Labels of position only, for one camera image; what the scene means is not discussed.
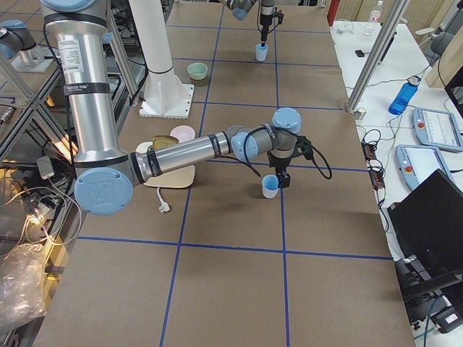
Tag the black laptop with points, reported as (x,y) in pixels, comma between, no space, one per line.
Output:
(429,220)

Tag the green bowl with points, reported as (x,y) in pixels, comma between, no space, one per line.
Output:
(197,70)

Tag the pink bowl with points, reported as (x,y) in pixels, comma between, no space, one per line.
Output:
(183,133)

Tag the white power plug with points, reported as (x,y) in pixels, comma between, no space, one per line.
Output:
(164,206)

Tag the blue water bottle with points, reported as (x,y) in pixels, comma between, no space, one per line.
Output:
(404,96)

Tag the teach pendant far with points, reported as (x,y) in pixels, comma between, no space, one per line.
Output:
(437,128)

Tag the light blue cup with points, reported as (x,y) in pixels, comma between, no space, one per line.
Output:
(270,186)
(261,51)

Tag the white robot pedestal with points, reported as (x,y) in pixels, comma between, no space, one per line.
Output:
(164,95)

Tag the aluminium frame post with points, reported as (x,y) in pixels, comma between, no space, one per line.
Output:
(379,47)

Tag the cream toaster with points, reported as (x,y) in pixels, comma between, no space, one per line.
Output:
(175,179)

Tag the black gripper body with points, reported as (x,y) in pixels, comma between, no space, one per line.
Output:
(265,22)
(279,167)

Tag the teach pendant near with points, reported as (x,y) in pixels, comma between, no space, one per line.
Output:
(418,162)

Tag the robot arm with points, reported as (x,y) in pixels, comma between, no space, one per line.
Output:
(106,174)
(266,13)

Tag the teach pendant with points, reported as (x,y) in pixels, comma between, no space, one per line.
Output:
(437,128)
(418,162)

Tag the toast slice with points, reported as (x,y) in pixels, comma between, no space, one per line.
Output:
(164,141)

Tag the plastic bag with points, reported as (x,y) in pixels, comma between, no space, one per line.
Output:
(22,280)

